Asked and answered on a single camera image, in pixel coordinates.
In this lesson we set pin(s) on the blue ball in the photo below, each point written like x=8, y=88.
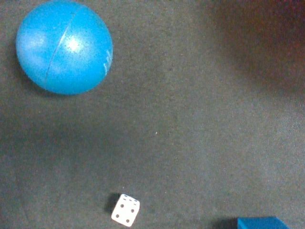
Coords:
x=64, y=47

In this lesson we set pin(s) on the white die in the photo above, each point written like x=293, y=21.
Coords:
x=125, y=210

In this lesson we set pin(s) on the black tablecloth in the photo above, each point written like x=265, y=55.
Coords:
x=201, y=118

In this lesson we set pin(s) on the blue toy block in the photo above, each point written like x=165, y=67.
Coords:
x=261, y=223

